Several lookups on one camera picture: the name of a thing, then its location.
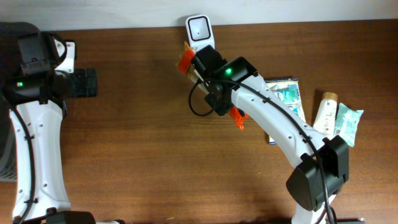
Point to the white barcode scanner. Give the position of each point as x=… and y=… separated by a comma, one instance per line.
x=199, y=32

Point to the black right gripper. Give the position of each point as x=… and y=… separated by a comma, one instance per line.
x=220, y=109

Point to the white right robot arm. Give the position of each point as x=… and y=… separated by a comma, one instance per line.
x=321, y=165

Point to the yellow white snack bag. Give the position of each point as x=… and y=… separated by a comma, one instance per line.
x=284, y=82

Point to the orange spaghetti packet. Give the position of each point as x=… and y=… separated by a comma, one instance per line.
x=184, y=66

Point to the green plastic pouch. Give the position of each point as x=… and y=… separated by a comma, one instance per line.
x=346, y=123

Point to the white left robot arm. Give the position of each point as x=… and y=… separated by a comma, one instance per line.
x=37, y=96

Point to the white tube with tan cap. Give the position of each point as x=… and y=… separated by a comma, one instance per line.
x=326, y=115

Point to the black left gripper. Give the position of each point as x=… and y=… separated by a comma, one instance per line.
x=83, y=89

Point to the small green tissue pack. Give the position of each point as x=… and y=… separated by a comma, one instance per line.
x=289, y=94

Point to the dark grey plastic basket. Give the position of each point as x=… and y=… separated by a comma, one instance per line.
x=9, y=61

